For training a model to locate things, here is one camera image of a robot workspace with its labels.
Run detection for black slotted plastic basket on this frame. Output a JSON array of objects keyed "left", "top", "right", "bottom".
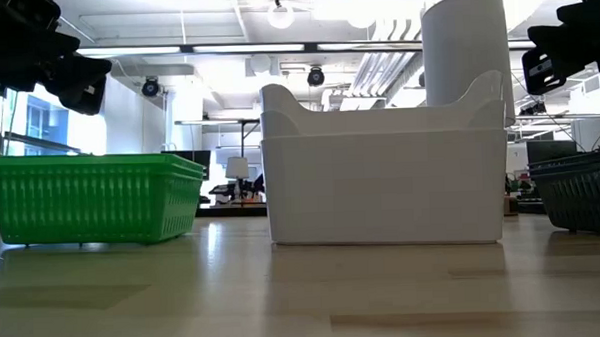
[
  {"left": 527, "top": 148, "right": 600, "bottom": 175},
  {"left": 529, "top": 163, "right": 600, "bottom": 239}
]

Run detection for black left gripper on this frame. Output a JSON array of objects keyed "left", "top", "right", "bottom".
[{"left": 0, "top": 0, "right": 115, "bottom": 120}]

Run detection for green slotted plastic basket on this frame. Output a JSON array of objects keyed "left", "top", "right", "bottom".
[
  {"left": 0, "top": 159, "right": 208, "bottom": 251},
  {"left": 0, "top": 148, "right": 202, "bottom": 165},
  {"left": 0, "top": 152, "right": 205, "bottom": 174}
]

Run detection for white ceiling pipes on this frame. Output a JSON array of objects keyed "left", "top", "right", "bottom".
[{"left": 348, "top": 13, "right": 426, "bottom": 101}]

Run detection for ceiling light bar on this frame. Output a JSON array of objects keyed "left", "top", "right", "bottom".
[
  {"left": 77, "top": 45, "right": 183, "bottom": 60},
  {"left": 192, "top": 41, "right": 307, "bottom": 56}
]

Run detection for white plastic basket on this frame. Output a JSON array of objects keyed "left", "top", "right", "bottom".
[
  {"left": 261, "top": 126, "right": 513, "bottom": 253},
  {"left": 260, "top": 99, "right": 508, "bottom": 140},
  {"left": 259, "top": 69, "right": 506, "bottom": 126}
]

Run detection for round white pendant light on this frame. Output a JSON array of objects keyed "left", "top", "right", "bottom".
[{"left": 266, "top": 0, "right": 297, "bottom": 32}]

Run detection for black ceiling spotlight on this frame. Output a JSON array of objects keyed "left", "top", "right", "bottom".
[
  {"left": 305, "top": 65, "right": 327, "bottom": 89},
  {"left": 140, "top": 75, "right": 162, "bottom": 100}
]

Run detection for white shade table lamp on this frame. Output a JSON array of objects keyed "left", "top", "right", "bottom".
[{"left": 224, "top": 155, "right": 252, "bottom": 200}]

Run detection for black computer monitor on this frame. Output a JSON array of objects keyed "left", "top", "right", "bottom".
[
  {"left": 525, "top": 138, "right": 580, "bottom": 166},
  {"left": 160, "top": 149, "right": 213, "bottom": 184}
]

